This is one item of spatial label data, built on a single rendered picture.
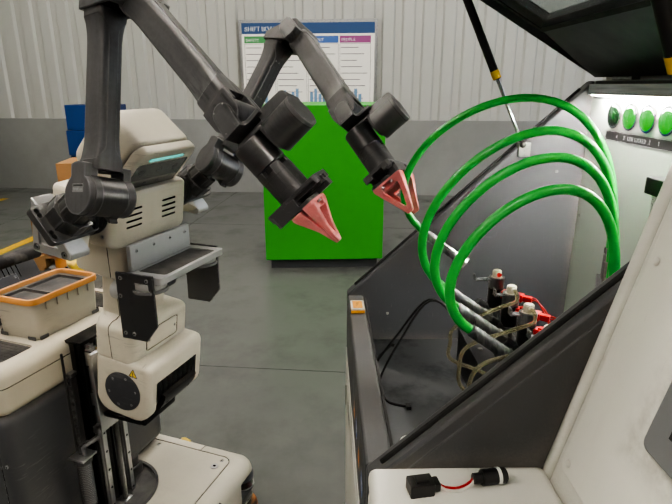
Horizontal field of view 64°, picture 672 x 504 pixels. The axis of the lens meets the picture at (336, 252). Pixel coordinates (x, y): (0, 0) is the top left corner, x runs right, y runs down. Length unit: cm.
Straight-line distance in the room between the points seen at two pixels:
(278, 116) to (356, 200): 352
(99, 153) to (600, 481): 93
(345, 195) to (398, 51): 351
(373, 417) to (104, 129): 71
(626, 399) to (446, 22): 701
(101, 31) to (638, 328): 99
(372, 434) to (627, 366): 37
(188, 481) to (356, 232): 291
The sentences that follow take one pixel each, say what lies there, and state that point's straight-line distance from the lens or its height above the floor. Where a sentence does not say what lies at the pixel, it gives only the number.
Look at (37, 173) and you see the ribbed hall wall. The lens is 905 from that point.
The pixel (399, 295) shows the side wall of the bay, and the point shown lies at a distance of 134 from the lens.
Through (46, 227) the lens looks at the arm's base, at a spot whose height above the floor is 118.
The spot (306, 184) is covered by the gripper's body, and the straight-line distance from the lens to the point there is 80.
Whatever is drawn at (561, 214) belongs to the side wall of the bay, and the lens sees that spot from 138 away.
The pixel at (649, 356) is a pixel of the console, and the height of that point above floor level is 118.
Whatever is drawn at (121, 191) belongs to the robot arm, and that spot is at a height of 125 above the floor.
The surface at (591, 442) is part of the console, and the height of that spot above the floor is 106.
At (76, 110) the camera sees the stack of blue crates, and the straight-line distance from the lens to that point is 754.
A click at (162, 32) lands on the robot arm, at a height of 152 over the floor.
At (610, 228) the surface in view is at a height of 126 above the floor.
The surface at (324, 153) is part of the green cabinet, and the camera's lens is 424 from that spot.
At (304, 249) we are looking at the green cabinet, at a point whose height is 17.
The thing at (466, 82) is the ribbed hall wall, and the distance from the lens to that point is 749.
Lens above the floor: 144
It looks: 17 degrees down
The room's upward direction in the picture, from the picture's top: straight up
